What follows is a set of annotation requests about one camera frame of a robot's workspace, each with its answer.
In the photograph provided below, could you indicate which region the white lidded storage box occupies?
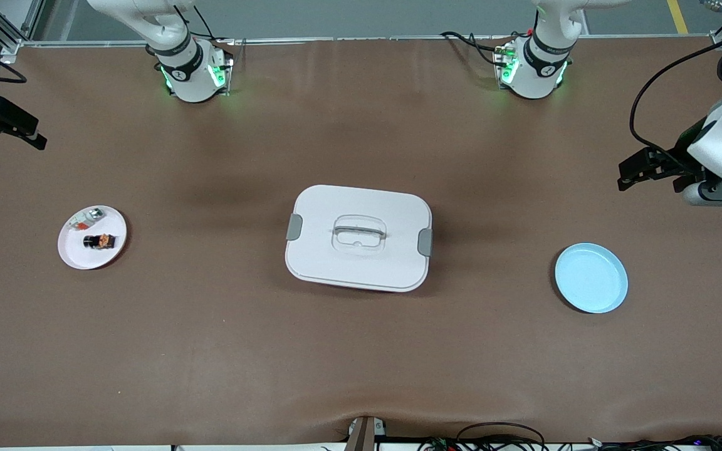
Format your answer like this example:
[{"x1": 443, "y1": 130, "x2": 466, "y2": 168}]
[{"x1": 285, "y1": 185, "x2": 433, "y2": 293}]

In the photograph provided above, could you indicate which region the light blue round plate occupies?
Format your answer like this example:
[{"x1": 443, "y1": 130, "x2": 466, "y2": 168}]
[{"x1": 555, "y1": 243, "x2": 629, "y2": 314}]

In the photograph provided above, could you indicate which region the small white red packet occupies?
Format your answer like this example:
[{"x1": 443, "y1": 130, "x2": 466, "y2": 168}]
[{"x1": 68, "y1": 209, "x2": 106, "y2": 231}]

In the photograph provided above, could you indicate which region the pink round plate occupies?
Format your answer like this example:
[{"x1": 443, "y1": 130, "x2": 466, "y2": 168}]
[{"x1": 58, "y1": 205, "x2": 128, "y2": 271}]

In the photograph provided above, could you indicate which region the brown table mat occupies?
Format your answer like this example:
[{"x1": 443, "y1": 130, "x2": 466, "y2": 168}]
[{"x1": 0, "y1": 34, "x2": 722, "y2": 447}]

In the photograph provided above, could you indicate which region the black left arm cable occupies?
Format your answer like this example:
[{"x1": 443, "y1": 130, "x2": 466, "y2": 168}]
[{"x1": 629, "y1": 36, "x2": 722, "y2": 173}]

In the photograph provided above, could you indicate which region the black base power cable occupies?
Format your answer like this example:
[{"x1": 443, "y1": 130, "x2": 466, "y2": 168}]
[{"x1": 439, "y1": 30, "x2": 506, "y2": 66}]

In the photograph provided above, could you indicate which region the black cable bundle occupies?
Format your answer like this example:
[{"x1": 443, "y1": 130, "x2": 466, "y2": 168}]
[{"x1": 417, "y1": 432, "x2": 722, "y2": 451}]

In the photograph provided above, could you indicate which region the translucent box lid handle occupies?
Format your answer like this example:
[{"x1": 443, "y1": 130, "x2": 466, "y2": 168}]
[{"x1": 333, "y1": 215, "x2": 389, "y2": 257}]

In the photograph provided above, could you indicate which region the black looped cable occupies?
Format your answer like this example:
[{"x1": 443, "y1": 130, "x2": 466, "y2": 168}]
[{"x1": 455, "y1": 422, "x2": 547, "y2": 451}]

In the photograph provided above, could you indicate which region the metal table edge rail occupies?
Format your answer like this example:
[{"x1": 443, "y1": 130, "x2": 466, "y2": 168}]
[{"x1": 19, "y1": 34, "x2": 716, "y2": 48}]

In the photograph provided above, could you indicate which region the brown camera mount post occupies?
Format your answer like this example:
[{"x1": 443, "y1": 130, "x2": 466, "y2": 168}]
[{"x1": 344, "y1": 415, "x2": 388, "y2": 451}]

